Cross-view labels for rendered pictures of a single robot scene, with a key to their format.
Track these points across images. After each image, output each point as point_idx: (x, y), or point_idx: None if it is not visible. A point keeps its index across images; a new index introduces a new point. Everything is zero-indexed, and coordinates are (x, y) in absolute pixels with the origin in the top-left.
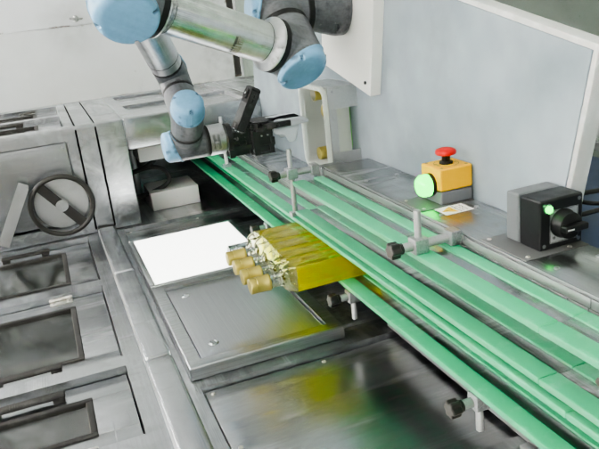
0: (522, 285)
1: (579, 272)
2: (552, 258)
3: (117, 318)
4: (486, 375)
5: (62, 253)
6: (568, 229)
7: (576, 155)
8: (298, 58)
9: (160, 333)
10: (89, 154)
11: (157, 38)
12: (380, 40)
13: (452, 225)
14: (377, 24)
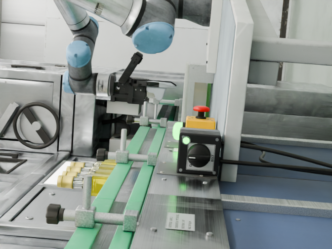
0: (137, 185)
1: (173, 184)
2: (175, 177)
3: (1, 194)
4: None
5: (24, 159)
6: (189, 156)
7: (227, 108)
8: (143, 28)
9: (8, 205)
10: (66, 95)
11: (65, 0)
12: (217, 30)
13: (162, 154)
14: (216, 17)
